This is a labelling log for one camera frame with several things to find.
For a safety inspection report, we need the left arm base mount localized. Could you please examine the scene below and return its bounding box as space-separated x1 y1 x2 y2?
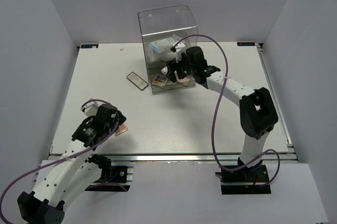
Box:
85 162 134 192

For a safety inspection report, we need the colourful eyeshadow palette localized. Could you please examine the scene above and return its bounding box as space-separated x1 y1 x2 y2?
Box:
152 74 169 87

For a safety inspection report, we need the blue label right corner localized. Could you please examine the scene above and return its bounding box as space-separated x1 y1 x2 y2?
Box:
237 42 256 46

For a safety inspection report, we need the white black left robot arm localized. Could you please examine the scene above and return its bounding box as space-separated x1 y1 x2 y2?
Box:
17 104 126 223

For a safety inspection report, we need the blue label left corner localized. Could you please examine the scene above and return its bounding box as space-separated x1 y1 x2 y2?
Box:
80 44 98 49

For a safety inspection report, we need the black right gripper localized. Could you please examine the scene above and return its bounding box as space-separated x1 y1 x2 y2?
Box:
165 52 195 83

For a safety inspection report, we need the nude eyeshadow palette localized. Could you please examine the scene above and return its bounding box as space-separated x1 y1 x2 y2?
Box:
114 123 128 137

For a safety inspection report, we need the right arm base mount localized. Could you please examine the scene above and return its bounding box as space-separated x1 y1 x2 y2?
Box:
215 165 272 195

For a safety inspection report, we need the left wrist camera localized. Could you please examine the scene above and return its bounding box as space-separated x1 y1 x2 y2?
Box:
80 101 99 117

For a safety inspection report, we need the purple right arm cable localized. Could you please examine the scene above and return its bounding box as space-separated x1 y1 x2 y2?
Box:
171 34 280 186

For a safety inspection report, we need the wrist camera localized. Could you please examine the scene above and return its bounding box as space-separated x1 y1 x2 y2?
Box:
170 42 186 61
80 101 99 117

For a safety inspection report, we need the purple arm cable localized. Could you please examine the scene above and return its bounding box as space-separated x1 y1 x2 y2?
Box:
171 34 280 186
0 99 127 222

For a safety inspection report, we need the clear acrylic drawer organizer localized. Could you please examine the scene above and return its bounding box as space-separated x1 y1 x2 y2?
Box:
137 4 199 94

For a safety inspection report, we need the pink blush palette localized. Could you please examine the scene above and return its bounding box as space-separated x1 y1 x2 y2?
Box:
177 76 190 83

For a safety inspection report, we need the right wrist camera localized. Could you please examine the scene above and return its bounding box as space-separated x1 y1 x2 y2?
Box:
170 42 186 61

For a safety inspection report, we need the cotton pad pack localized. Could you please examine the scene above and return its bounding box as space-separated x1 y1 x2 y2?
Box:
150 35 181 54

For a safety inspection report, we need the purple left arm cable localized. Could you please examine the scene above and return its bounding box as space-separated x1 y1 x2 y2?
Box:
0 99 127 222

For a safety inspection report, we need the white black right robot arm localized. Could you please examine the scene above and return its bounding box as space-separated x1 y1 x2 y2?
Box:
162 46 279 182

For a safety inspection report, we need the blue label corner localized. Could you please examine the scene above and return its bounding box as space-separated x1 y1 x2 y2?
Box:
237 42 256 46
80 44 98 49

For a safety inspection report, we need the aluminium table frame rail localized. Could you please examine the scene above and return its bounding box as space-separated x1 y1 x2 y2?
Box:
47 42 300 165

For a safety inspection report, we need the brown rimmed compact box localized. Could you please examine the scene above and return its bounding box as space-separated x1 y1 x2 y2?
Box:
126 72 148 91

